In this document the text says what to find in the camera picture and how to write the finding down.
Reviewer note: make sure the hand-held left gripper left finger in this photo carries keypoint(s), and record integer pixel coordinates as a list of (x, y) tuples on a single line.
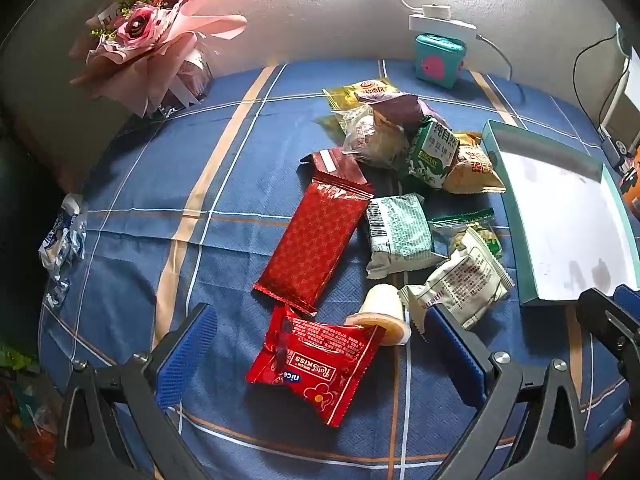
[(187, 350)]

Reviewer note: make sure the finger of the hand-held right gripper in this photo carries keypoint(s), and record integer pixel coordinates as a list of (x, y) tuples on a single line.
[(607, 317)]

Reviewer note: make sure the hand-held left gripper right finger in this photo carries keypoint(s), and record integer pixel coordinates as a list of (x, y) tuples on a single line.
[(457, 355)]

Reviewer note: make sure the white packet with text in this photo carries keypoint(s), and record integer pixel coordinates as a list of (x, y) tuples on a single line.
[(465, 280)]

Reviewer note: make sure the cream jelly cup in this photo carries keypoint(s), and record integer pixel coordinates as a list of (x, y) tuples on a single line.
[(382, 305)]

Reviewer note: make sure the teal and white box tray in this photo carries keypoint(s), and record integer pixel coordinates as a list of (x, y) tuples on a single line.
[(560, 210)]

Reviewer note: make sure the small red snack packet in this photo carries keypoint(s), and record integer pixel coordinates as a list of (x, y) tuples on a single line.
[(310, 365)]

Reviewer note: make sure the green clear nut packet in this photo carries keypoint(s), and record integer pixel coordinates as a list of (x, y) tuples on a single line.
[(487, 235)]

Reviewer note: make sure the green patterned white packet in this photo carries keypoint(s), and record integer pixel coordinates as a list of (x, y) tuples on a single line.
[(400, 232)]

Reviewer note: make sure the long red patterned packet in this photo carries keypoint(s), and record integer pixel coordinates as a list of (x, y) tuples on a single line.
[(315, 240)]

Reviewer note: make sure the tan snack packet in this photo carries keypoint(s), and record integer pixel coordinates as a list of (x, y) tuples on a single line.
[(470, 167)]

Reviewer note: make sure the green white biscuit packet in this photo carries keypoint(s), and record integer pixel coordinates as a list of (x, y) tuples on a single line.
[(430, 160)]

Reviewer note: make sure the dark red striped packet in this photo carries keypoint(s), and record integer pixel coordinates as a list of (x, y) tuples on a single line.
[(340, 162)]

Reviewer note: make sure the clear bread packet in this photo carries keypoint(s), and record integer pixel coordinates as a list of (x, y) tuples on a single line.
[(370, 140)]

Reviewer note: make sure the purple snack packet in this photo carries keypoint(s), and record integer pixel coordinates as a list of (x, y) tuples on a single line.
[(400, 110)]

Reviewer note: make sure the yellow snack packet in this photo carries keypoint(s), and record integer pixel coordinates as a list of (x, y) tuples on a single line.
[(360, 91)]

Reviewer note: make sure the person's right hand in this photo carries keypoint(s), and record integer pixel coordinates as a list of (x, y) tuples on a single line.
[(622, 435)]

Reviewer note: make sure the orange bottle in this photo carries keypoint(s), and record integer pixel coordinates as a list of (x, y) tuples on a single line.
[(632, 180)]

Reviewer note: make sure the black power adapter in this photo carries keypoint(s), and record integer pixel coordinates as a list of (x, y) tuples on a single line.
[(611, 152)]

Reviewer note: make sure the blue white crumpled packet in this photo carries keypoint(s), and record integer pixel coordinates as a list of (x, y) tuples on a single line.
[(62, 240)]

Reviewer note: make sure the colourful wrapper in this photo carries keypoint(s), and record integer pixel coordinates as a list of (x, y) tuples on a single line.
[(35, 420)]

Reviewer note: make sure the blue plaid bed sheet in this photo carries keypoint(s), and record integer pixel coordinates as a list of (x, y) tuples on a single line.
[(225, 125)]

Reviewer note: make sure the glass jar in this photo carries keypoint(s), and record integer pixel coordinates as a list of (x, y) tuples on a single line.
[(197, 75)]

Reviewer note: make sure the teal box with pink dots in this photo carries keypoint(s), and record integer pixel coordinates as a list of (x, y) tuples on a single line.
[(437, 62)]

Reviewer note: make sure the pink flower bouquet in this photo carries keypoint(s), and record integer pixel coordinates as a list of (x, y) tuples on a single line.
[(145, 25)]

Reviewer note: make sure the white power strip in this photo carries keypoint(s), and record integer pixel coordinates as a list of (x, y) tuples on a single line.
[(440, 24)]

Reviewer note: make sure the white round plug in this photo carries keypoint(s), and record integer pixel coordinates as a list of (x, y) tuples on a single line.
[(435, 10)]

